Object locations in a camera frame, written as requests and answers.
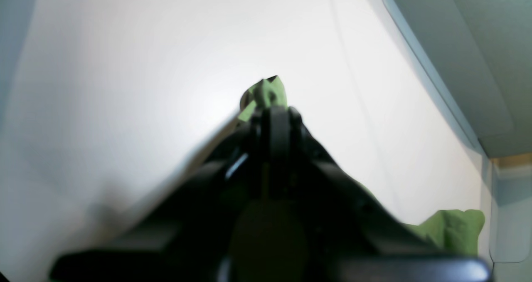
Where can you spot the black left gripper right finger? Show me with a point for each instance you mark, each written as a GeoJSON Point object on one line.
{"type": "Point", "coordinates": [351, 237]}

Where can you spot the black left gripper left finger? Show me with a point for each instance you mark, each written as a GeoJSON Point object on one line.
{"type": "Point", "coordinates": [186, 238]}

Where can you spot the green t-shirt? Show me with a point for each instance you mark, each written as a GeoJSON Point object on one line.
{"type": "Point", "coordinates": [262, 95]}

